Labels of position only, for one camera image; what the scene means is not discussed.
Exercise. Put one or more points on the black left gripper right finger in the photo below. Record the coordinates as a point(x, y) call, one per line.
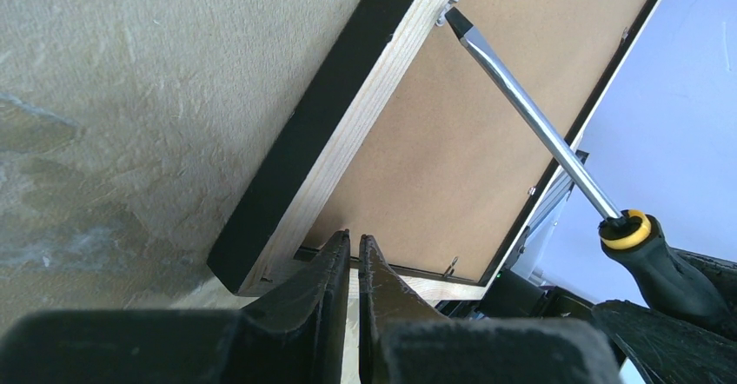
point(403, 339)

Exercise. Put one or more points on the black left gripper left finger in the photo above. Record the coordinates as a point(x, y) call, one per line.
point(292, 334)

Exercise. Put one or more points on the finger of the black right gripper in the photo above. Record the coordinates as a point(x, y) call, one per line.
point(666, 350)

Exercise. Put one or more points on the yellow black flathead screwdriver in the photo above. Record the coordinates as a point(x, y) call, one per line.
point(635, 240)

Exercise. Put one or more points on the black wooden picture frame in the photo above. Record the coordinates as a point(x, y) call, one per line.
point(402, 136)

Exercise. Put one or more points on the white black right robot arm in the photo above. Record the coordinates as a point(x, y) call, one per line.
point(510, 296)

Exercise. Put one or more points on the aluminium rail right side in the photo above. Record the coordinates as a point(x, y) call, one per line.
point(537, 233)

